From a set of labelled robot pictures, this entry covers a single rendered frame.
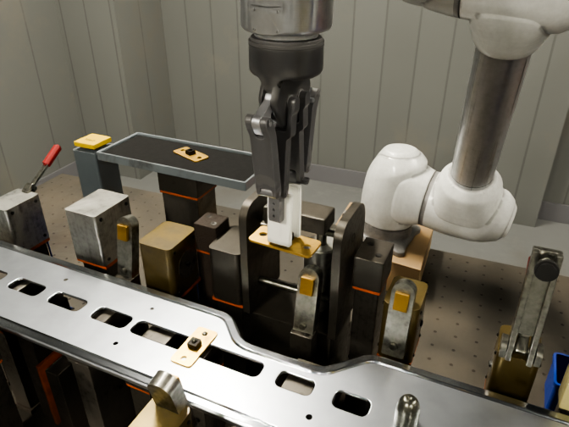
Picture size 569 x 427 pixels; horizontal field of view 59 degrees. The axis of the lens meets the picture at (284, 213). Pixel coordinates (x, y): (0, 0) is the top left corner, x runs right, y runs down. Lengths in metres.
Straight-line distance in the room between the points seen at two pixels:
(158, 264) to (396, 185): 0.68
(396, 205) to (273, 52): 0.93
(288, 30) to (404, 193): 0.93
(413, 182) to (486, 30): 0.50
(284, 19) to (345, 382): 0.52
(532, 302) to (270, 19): 0.52
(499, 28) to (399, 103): 2.41
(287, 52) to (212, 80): 3.32
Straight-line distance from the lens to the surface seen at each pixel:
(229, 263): 0.92
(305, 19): 0.48
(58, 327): 0.95
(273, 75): 0.50
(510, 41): 0.99
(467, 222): 1.33
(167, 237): 0.97
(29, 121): 3.69
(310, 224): 0.80
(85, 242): 1.07
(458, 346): 1.34
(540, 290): 0.77
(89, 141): 1.26
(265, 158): 0.51
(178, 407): 0.69
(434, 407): 0.78
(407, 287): 0.80
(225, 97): 3.78
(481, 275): 1.59
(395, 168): 1.35
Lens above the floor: 1.58
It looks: 29 degrees down
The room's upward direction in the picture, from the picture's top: straight up
